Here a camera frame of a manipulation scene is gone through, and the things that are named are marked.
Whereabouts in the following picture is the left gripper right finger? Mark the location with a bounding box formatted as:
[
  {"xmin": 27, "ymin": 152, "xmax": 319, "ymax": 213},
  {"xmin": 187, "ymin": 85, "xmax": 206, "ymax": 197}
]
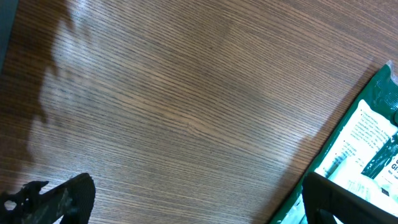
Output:
[{"xmin": 302, "ymin": 172, "xmax": 397, "ymax": 224}]

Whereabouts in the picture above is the green foil packet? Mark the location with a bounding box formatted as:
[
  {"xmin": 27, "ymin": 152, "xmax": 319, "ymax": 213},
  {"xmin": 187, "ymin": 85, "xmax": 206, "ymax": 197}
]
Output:
[{"xmin": 270, "ymin": 60, "xmax": 397, "ymax": 223}]

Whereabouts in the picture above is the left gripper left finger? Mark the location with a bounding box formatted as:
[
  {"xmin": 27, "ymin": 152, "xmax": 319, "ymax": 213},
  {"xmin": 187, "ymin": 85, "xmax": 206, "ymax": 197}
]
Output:
[{"xmin": 1, "ymin": 172, "xmax": 96, "ymax": 224}]

